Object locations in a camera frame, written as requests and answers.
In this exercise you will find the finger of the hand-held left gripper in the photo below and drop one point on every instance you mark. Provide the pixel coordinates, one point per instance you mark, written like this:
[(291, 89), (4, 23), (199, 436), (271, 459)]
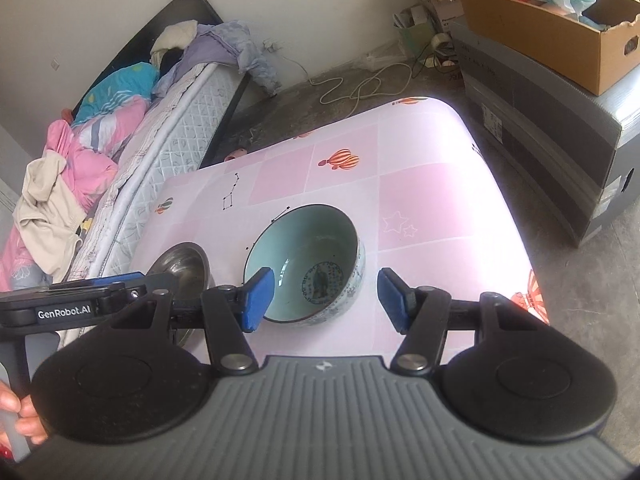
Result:
[(125, 278)]

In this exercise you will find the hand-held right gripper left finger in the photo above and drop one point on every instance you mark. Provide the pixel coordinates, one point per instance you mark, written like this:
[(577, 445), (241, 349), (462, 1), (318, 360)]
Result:
[(257, 302)]

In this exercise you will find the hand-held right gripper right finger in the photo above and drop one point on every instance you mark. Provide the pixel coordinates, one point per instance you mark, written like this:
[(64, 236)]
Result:
[(390, 300)]

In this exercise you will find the small steel bowl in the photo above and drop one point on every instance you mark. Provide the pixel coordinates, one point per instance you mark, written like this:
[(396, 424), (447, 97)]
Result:
[(182, 265)]

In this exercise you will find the teal ceramic bowl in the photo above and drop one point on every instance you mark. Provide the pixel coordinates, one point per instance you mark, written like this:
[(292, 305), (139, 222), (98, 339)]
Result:
[(305, 250)]

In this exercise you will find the person's left hand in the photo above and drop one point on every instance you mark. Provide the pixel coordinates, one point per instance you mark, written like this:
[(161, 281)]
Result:
[(27, 422)]

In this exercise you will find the beige garment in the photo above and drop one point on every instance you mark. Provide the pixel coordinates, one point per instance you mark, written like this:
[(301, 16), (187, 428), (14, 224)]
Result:
[(47, 210)]

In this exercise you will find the pink patterned tablecloth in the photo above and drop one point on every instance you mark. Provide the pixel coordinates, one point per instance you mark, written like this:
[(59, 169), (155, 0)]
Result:
[(425, 200)]

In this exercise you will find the pink patterned quilt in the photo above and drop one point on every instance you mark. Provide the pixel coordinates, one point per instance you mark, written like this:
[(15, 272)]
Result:
[(80, 160)]

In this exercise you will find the pink slipper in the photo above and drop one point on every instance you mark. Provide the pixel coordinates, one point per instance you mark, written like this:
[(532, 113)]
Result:
[(235, 154)]

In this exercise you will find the white quilted mattress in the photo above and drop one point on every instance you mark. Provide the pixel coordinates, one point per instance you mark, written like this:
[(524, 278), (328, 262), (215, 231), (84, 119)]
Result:
[(190, 125)]

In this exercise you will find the blue patterned pillow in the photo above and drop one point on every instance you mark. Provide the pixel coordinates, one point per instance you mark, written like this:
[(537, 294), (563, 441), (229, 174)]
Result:
[(117, 85)]

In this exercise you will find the large grey carton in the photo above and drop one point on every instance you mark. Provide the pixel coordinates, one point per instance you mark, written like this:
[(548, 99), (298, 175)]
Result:
[(560, 140)]

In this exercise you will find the cream cloth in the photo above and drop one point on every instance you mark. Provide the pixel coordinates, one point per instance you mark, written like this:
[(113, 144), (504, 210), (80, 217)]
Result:
[(172, 35)]

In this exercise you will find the lilac bed sheet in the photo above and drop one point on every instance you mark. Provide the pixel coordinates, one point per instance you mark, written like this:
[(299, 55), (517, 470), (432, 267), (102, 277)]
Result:
[(225, 42)]

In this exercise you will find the white power strip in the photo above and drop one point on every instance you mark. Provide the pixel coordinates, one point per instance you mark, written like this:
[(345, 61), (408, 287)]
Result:
[(272, 45)]

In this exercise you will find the tape roll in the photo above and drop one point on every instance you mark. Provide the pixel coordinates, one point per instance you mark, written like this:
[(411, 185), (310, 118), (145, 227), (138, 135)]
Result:
[(442, 40)]

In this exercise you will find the open white cardboard box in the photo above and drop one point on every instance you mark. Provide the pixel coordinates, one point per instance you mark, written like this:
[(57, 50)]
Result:
[(440, 5)]

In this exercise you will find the brown cardboard box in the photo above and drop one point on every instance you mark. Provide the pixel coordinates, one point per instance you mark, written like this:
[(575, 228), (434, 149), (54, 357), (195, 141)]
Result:
[(560, 45)]

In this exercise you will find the black bed frame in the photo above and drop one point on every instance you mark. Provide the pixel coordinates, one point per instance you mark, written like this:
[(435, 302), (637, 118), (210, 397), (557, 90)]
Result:
[(150, 30)]

